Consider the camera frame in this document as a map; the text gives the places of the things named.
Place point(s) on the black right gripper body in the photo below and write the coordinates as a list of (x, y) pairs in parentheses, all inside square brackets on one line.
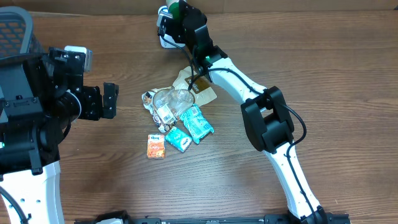
[(184, 37)]

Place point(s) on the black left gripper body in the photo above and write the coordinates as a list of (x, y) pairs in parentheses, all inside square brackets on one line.
[(91, 106)]

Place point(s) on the green lid jar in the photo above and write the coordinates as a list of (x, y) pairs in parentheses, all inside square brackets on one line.
[(173, 7)]

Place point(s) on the beige brown snack pouch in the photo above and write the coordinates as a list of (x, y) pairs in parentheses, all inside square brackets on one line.
[(166, 104)]

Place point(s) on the orange tissue pack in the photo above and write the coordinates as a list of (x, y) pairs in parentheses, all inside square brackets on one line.
[(156, 146)]

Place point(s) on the teal tissue pack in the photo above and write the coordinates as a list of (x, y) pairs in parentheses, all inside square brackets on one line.
[(178, 139)]

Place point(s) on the light green tissue pack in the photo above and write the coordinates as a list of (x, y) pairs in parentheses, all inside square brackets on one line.
[(196, 123)]

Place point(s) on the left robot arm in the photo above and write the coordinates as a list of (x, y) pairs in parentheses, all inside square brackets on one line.
[(41, 95)]

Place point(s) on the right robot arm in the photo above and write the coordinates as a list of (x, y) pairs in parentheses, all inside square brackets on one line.
[(267, 118)]

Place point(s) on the white barcode scanner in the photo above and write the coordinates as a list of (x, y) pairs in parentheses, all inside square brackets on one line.
[(167, 42)]

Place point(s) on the grey plastic shopping basket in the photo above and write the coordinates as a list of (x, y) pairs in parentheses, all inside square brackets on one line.
[(17, 32)]

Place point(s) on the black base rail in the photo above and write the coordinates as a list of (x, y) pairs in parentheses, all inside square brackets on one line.
[(123, 217)]

